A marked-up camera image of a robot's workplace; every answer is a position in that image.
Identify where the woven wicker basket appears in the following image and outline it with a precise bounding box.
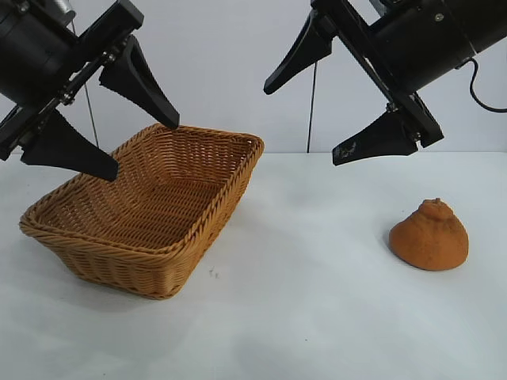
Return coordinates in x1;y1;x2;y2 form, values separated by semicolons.
18;122;265;298

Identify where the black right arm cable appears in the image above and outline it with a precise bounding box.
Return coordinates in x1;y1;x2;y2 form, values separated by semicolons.
459;57;507;112

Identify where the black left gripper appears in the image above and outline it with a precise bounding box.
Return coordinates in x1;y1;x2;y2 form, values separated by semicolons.
0;0;181;183

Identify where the wrinkled orange fruit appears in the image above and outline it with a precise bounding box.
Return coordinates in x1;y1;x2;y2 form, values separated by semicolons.
388;196;471;272

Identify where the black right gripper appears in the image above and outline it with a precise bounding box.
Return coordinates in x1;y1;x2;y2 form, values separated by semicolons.
263;0;475;167

